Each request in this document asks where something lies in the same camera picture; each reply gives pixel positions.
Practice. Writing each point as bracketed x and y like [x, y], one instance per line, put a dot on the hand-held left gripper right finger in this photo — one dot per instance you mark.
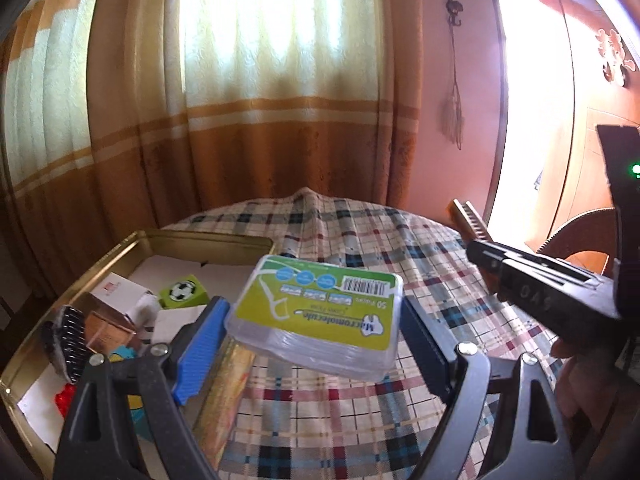
[425, 355]

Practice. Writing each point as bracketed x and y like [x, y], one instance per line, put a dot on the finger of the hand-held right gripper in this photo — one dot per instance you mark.
[487, 262]

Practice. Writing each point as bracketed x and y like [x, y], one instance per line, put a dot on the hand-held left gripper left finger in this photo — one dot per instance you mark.
[200, 350]

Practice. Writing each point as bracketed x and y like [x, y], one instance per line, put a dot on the green toy brick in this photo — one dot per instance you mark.
[182, 291]

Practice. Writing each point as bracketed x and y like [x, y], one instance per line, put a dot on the copper card box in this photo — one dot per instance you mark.
[107, 332]

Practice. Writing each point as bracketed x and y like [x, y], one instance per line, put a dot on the gold tin box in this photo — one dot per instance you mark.
[215, 255]

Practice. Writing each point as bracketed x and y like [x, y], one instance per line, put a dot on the white purple card box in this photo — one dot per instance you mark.
[120, 290]

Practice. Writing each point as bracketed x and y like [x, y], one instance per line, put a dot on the clear floss pick box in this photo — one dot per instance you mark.
[310, 310]

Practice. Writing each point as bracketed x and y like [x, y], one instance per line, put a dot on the red toy brick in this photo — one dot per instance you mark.
[62, 400]

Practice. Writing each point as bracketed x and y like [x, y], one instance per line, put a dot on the person's right hand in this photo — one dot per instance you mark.
[580, 390]

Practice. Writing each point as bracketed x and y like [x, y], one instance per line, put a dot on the hanging tassel ornament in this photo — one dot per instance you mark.
[452, 120]

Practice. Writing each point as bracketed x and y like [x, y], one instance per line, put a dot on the wooden wardrobe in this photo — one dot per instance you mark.
[575, 85]

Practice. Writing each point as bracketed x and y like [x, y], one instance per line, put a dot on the orange and cream curtain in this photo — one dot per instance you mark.
[250, 85]

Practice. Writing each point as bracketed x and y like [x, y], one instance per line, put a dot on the metal wall hook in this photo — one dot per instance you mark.
[454, 10]

